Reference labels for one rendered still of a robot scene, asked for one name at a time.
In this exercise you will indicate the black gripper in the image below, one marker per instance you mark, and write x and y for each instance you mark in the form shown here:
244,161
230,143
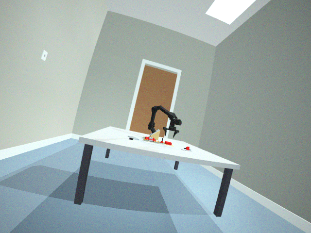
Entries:
175,131

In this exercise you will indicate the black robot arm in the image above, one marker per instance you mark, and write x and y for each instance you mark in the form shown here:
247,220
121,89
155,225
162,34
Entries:
171,115

